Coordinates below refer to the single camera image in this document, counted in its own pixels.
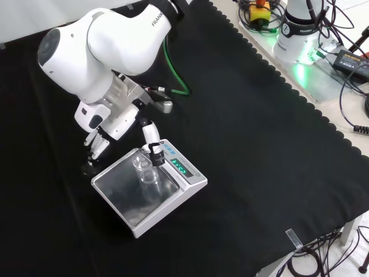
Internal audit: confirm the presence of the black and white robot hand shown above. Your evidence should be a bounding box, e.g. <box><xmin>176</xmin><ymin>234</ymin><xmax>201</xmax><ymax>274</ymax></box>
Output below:
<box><xmin>74</xmin><ymin>102</ymin><xmax>165</xmax><ymax>175</ymax></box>

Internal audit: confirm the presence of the black tripod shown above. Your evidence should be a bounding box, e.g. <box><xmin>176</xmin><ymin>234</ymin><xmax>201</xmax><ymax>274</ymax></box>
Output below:
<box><xmin>347</xmin><ymin>25</ymin><xmax>369</xmax><ymax>55</ymax></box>

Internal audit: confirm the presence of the white bench leg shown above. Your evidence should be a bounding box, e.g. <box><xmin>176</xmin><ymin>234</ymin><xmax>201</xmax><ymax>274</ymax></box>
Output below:
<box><xmin>341</xmin><ymin>216</ymin><xmax>363</xmax><ymax>248</ymax></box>

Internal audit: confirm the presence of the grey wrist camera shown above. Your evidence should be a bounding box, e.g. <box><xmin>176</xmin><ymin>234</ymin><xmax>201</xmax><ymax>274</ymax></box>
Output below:
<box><xmin>147</xmin><ymin>88</ymin><xmax>174</xmax><ymax>114</ymax></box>

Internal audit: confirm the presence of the black tripod leg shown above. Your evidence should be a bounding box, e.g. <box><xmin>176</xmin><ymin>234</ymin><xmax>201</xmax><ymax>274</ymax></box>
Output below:
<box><xmin>357</xmin><ymin>244</ymin><xmax>369</xmax><ymax>268</ymax></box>

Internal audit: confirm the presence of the yellow stop button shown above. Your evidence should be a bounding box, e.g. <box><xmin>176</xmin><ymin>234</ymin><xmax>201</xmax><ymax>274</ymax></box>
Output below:
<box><xmin>248</xmin><ymin>0</ymin><xmax>272</xmax><ymax>23</ymax></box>

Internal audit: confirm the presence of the black power adapter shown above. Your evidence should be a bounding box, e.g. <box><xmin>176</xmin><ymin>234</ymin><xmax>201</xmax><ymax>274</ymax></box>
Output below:
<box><xmin>332</xmin><ymin>49</ymin><xmax>369</xmax><ymax>77</ymax></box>

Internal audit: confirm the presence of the green cable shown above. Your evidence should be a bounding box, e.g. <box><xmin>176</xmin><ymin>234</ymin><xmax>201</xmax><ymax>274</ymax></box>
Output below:
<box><xmin>162</xmin><ymin>37</ymin><xmax>192</xmax><ymax>96</ymax></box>

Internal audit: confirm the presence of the black floor cable bundle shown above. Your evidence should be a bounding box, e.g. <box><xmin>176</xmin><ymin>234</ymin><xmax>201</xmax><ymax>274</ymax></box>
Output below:
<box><xmin>287</xmin><ymin>227</ymin><xmax>361</xmax><ymax>277</ymax></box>

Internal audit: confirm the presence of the pale metal base board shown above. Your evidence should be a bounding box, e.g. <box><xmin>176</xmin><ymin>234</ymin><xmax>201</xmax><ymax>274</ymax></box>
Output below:
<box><xmin>238</xmin><ymin>0</ymin><xmax>369</xmax><ymax>104</ymax></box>

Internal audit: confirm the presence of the black coiled cable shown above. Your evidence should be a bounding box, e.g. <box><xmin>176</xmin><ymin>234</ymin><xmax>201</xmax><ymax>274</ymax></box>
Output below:
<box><xmin>338</xmin><ymin>73</ymin><xmax>369</xmax><ymax>134</ymax></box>

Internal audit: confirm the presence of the black bench cloth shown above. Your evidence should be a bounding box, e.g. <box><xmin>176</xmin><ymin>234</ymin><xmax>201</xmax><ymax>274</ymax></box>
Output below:
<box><xmin>0</xmin><ymin>0</ymin><xmax>368</xmax><ymax>277</ymax></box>

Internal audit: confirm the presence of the white electronic balance steel pan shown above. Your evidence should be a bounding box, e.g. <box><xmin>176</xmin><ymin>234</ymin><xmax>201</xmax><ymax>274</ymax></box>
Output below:
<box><xmin>91</xmin><ymin>138</ymin><xmax>208</xmax><ymax>239</ymax></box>

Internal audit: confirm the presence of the clear glass beaker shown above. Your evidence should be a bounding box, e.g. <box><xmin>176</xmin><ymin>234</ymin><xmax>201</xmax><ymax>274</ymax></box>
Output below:
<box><xmin>131</xmin><ymin>148</ymin><xmax>160</xmax><ymax>188</ymax></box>

